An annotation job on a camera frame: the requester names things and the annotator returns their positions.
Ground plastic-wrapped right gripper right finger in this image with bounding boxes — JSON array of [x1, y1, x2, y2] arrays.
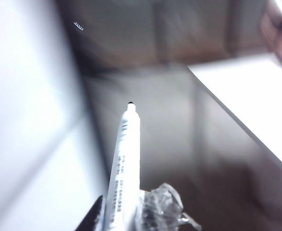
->
[[137, 182, 202, 231]]

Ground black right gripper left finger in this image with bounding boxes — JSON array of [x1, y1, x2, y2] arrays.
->
[[75, 196, 104, 231]]

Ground white marker pen black ends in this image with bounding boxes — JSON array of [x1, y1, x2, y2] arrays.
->
[[102, 101, 141, 231]]

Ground white table with white legs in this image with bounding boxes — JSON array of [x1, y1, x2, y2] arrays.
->
[[186, 57, 282, 174]]

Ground white whiteboard with black frame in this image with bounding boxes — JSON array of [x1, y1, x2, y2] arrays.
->
[[0, 0, 109, 231]]

